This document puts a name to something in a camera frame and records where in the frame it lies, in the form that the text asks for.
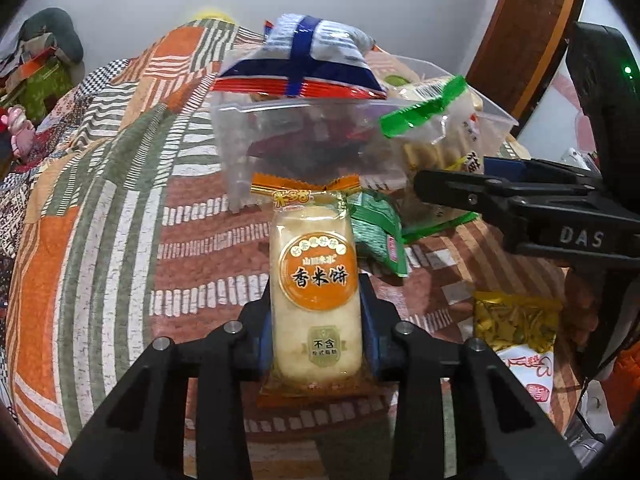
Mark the green patterned storage box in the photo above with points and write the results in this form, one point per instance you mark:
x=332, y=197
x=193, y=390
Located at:
x=45, y=87

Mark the green snack packet red label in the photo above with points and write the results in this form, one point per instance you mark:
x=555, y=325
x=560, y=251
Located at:
x=380, y=235

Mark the white red snack packet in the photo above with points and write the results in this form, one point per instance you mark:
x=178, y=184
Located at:
x=530, y=375

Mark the pink plush toy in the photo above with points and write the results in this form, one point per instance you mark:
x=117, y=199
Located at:
x=17, y=130

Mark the wooden door frame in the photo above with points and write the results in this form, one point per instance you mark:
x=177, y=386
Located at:
x=530, y=35

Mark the person's right hand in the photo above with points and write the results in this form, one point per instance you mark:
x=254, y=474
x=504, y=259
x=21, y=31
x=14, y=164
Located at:
x=577, y=305

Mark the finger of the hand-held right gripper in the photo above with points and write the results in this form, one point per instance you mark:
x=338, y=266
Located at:
x=460, y=190
x=500, y=166

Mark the pile of household clutter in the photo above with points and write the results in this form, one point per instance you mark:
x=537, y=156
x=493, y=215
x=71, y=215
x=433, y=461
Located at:
x=25, y=62

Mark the clear plastic container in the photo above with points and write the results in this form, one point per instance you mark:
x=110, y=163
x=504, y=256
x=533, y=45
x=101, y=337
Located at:
x=240, y=160

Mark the green-strip clear biscuit bag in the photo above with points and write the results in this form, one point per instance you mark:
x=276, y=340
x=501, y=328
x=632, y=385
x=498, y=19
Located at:
x=425, y=110

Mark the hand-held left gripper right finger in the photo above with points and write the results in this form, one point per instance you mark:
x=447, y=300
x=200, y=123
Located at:
x=372, y=342

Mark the patchwork quilt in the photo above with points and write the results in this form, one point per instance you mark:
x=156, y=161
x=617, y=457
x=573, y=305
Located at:
x=100, y=210

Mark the yellow snack packet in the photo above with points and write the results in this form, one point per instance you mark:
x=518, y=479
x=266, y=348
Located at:
x=515, y=320

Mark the blue white snack packet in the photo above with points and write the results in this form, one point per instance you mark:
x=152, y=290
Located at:
x=310, y=45

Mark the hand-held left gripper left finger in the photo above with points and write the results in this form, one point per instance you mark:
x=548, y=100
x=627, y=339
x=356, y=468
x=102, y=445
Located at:
x=261, y=350

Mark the small olive green packet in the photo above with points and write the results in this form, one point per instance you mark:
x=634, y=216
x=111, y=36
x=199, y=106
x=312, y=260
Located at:
x=435, y=227

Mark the orange label rice cake packet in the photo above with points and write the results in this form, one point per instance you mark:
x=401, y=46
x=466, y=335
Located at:
x=315, y=270

